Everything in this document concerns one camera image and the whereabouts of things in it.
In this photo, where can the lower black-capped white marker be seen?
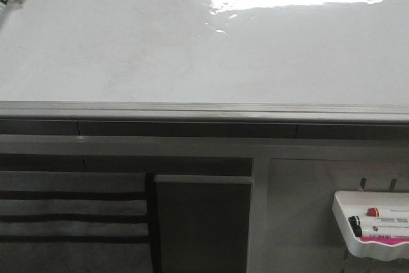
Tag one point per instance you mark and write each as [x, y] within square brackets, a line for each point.
[380, 232]

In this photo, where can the red-capped white marker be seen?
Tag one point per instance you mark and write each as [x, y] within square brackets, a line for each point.
[392, 212]

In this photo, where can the pink eraser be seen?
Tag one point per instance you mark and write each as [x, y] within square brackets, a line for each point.
[384, 240]

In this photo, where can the dark grey panel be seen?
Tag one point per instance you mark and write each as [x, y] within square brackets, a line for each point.
[204, 226]

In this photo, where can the right black wall hook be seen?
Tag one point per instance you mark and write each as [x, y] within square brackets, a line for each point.
[392, 185]

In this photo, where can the black wall hook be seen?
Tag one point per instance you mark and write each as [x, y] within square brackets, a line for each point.
[362, 184]
[392, 185]

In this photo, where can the left black wall hook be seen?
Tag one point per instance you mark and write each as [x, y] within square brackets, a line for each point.
[362, 184]

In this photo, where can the white plastic tray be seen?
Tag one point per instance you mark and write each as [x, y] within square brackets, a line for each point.
[350, 203]

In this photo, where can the upper black-capped white marker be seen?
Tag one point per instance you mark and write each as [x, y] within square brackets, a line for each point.
[378, 221]

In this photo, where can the white whiteboard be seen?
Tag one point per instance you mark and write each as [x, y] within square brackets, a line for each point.
[207, 51]

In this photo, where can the black-capped white marker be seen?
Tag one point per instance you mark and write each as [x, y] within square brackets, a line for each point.
[378, 221]
[380, 232]

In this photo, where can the grey metal whiteboard rail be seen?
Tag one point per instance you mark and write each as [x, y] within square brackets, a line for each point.
[213, 112]

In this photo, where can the grey black-striped fabric organizer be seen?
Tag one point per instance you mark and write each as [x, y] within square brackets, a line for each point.
[78, 222]

